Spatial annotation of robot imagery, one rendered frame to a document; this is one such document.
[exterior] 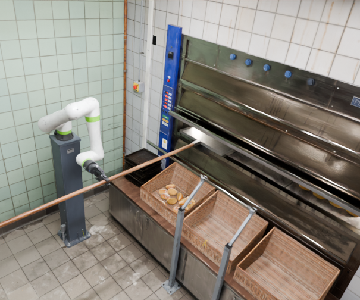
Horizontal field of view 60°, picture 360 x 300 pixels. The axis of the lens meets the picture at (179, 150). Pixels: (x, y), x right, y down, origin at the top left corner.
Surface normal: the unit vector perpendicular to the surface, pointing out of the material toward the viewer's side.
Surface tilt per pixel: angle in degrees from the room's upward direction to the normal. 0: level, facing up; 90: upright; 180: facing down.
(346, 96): 90
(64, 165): 90
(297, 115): 70
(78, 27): 90
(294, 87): 90
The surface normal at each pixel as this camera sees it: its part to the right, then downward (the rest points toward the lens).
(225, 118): -0.64, -0.03
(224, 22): -0.72, 0.29
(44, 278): 0.10, -0.86
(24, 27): 0.68, 0.43
